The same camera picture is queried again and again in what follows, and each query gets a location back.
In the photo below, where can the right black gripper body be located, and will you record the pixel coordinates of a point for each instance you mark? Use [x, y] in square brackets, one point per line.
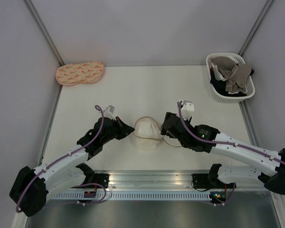
[168, 113]

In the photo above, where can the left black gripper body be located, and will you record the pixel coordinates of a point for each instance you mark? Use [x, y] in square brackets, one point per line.
[116, 131]

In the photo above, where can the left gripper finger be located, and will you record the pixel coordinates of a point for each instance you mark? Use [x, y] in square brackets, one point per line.
[120, 123]
[126, 131]

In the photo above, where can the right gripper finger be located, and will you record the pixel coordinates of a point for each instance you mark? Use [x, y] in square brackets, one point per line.
[169, 120]
[171, 132]

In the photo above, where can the white bra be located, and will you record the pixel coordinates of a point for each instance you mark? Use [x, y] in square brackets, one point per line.
[147, 130]

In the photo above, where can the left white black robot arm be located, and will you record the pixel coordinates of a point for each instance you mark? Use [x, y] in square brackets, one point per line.
[32, 188]

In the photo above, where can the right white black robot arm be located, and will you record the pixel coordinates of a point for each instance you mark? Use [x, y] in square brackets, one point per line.
[261, 166]

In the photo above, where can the pink carrot print bra case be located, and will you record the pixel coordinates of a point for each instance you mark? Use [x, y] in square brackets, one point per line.
[80, 73]

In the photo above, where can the beige bra in basket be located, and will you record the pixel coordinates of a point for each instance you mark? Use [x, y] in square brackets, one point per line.
[240, 73]

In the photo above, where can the black garment in basket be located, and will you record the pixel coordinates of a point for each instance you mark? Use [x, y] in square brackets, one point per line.
[218, 86]

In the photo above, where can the white garment in basket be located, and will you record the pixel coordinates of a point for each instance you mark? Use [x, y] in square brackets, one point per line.
[217, 74]

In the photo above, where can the white plastic basket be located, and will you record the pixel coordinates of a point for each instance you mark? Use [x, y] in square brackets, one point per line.
[238, 74]

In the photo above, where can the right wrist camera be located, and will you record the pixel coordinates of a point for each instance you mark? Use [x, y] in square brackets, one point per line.
[186, 109]

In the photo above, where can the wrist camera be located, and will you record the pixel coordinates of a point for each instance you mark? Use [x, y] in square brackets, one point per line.
[109, 112]
[186, 109]

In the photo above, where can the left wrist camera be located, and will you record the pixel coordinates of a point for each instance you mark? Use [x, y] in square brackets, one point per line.
[109, 112]

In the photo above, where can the aluminium mounting rail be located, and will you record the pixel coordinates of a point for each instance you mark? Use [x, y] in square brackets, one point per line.
[151, 180]

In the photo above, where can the white slotted cable duct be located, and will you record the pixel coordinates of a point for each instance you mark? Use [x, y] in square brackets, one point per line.
[133, 195]

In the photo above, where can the right aluminium corner post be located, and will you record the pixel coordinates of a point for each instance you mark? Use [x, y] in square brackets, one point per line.
[257, 24]

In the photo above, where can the aluminium corner post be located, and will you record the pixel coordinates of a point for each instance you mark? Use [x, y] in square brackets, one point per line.
[44, 31]
[257, 24]

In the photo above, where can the left aluminium corner post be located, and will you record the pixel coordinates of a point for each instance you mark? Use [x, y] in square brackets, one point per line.
[44, 31]

